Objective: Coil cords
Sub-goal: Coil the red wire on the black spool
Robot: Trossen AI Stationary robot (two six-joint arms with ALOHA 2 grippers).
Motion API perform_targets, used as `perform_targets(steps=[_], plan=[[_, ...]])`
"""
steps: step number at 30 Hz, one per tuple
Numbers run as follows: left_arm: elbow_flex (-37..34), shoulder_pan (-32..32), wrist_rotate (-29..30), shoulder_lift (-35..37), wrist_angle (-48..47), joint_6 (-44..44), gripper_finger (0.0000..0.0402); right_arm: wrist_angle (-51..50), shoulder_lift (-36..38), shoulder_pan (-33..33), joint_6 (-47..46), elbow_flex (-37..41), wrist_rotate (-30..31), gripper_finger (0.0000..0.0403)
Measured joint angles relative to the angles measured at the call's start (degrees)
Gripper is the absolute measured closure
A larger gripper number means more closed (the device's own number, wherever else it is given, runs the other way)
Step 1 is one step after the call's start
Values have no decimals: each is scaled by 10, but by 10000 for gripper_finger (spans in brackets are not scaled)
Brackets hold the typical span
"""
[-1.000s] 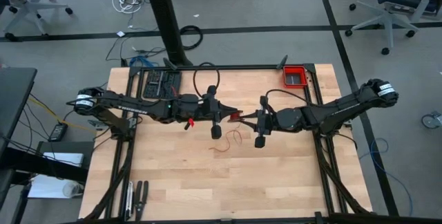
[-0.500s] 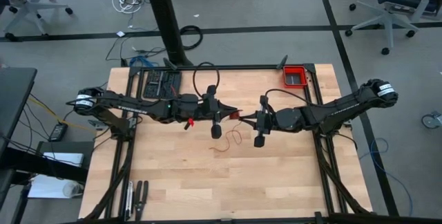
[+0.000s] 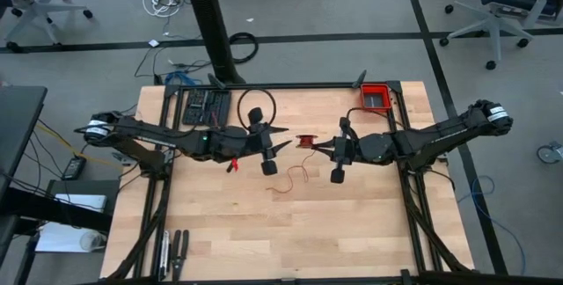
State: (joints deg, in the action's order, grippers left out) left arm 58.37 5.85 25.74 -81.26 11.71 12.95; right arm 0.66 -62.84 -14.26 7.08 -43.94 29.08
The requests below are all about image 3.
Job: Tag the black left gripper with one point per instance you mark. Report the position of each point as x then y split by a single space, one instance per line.
246 142

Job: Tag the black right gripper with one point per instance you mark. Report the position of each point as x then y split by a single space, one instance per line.
349 151

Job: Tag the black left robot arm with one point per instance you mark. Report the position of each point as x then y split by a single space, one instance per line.
149 133

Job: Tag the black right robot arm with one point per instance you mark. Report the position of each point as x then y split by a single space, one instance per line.
431 140

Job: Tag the small red tag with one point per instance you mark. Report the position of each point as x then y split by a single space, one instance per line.
235 165

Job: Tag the red collapsible bin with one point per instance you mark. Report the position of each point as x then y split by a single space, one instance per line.
376 98

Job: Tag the black control box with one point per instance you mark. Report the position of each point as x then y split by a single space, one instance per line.
206 107

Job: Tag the black tower fan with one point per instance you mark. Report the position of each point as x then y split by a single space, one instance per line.
211 21

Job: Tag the silver hand tool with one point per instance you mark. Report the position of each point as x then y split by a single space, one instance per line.
165 254

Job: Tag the black power adapter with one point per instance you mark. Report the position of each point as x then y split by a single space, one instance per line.
74 168

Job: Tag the white flat device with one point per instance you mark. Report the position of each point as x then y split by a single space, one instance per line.
81 202

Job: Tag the clear plastic cup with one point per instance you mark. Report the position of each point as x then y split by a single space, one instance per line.
92 241

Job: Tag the grey caster wheel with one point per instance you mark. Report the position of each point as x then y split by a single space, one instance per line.
550 153

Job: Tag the white board sheet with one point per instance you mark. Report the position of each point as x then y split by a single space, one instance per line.
57 236

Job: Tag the black desk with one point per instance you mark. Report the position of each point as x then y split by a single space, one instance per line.
17 122

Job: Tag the grey office chair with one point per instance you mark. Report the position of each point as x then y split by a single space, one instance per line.
37 8

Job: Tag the black frame bracket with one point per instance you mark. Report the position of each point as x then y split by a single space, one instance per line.
360 79
217 81

